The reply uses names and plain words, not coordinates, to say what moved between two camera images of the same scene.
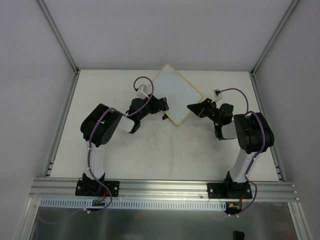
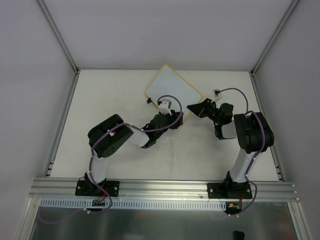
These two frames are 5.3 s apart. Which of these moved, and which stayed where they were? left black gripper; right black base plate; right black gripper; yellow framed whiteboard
Moved: left black gripper
Stayed: right black gripper; yellow framed whiteboard; right black base plate
